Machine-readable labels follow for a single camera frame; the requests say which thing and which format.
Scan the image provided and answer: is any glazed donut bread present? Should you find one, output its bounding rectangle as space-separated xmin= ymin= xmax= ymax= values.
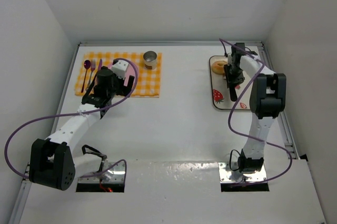
xmin=211 ymin=61 xmax=227 ymax=75

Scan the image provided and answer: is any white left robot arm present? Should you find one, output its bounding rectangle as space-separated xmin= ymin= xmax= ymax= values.
xmin=28 ymin=62 xmax=137 ymax=191

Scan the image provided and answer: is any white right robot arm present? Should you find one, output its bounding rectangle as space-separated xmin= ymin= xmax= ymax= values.
xmin=224 ymin=53 xmax=286 ymax=173

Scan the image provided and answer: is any purple knife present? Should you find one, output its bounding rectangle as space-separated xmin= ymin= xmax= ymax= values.
xmin=97 ymin=59 xmax=103 ymax=71

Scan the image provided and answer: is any strawberry print tray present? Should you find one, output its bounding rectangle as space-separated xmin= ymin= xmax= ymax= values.
xmin=209 ymin=55 xmax=252 ymax=111

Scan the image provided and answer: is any purple fork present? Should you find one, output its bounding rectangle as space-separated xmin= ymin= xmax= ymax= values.
xmin=88 ymin=60 xmax=96 ymax=84

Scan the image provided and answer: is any purple spoon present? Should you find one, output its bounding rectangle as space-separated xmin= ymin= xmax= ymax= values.
xmin=81 ymin=60 xmax=91 ymax=93

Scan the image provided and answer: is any pink plate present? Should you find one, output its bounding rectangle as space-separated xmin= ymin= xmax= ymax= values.
xmin=124 ymin=62 xmax=139 ymax=86

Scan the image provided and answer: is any orange checkered cloth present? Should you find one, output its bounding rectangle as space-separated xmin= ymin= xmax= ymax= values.
xmin=74 ymin=51 xmax=162 ymax=97

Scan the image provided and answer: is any metal cup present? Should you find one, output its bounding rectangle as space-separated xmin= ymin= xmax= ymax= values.
xmin=143 ymin=51 xmax=157 ymax=70

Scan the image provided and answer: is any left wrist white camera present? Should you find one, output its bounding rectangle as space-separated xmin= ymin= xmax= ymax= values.
xmin=110 ymin=59 xmax=129 ymax=79

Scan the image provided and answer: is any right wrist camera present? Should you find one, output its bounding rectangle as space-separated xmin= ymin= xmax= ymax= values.
xmin=231 ymin=42 xmax=257 ymax=56

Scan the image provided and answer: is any aluminium frame rail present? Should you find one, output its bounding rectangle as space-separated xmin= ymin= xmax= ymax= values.
xmin=78 ymin=41 xmax=265 ymax=48

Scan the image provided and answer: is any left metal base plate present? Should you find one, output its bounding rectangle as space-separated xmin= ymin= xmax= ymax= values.
xmin=78 ymin=161 xmax=126 ymax=184

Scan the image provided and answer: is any metal base plate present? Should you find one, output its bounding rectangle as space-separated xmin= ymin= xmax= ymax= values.
xmin=78 ymin=161 xmax=126 ymax=184
xmin=218 ymin=162 xmax=267 ymax=184

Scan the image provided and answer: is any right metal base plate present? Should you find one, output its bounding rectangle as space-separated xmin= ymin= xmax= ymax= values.
xmin=218 ymin=162 xmax=267 ymax=184

